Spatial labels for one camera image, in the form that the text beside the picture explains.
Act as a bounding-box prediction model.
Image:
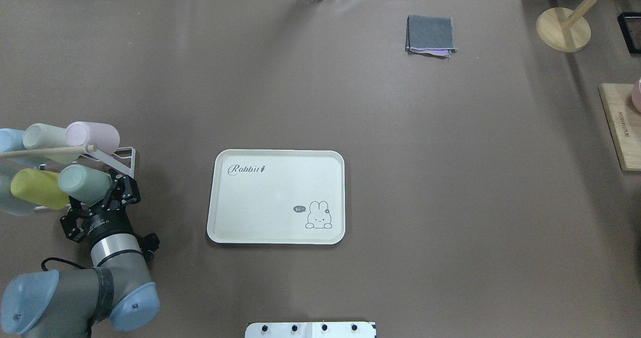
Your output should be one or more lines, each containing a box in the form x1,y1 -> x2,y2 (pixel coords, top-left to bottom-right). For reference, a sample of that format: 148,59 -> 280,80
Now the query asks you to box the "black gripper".
59,174 -> 141,253

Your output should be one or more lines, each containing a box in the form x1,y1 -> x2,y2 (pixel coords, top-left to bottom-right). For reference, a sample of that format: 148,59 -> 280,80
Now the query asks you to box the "green plastic cup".
58,164 -> 113,205

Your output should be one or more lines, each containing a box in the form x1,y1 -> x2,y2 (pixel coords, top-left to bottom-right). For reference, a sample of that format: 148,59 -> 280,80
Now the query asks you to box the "cream rabbit tray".
206,149 -> 346,245

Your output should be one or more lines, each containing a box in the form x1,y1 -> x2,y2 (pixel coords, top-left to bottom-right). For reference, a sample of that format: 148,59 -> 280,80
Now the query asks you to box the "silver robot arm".
2,169 -> 160,337

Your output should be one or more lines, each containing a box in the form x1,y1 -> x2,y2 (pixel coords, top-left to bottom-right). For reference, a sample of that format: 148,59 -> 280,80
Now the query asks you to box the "yellow plastic cup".
10,168 -> 69,210

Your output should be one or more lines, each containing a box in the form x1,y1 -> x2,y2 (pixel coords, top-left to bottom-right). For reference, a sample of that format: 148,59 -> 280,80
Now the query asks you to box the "pink plastic cup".
65,121 -> 121,155

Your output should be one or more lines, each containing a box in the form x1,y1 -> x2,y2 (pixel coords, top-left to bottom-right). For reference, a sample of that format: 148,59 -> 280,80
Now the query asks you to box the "grey plastic cup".
1,165 -> 37,216

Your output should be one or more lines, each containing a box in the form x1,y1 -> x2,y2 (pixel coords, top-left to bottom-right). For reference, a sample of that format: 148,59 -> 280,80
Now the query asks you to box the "cream plastic cup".
23,123 -> 67,150

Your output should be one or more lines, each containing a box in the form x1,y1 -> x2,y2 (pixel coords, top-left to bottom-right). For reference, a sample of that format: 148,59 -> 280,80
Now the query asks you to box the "light blue plastic cup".
1,128 -> 47,168

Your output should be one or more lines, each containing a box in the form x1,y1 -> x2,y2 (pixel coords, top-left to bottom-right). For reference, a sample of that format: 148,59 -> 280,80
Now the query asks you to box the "grey folded cloth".
405,15 -> 457,58

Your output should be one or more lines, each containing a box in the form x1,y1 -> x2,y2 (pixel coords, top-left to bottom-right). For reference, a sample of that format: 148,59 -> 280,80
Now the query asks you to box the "wooden mug tree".
536,0 -> 598,53

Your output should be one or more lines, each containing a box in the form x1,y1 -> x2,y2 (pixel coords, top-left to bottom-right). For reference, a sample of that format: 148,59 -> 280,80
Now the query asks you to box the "wooden cutting board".
598,83 -> 640,171

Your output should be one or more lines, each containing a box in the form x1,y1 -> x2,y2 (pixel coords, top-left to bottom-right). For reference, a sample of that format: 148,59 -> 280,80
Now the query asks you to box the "pink bowl with ice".
631,78 -> 641,114

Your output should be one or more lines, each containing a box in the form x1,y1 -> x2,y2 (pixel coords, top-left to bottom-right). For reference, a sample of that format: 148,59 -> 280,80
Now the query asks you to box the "white wire cup rack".
2,145 -> 137,211

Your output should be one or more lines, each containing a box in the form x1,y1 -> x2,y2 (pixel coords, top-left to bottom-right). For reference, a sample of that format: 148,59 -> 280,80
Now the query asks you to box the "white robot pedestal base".
244,320 -> 377,337

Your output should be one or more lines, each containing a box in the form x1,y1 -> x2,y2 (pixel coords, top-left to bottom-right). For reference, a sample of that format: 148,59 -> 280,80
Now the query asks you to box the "black wire glass rack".
617,12 -> 640,54

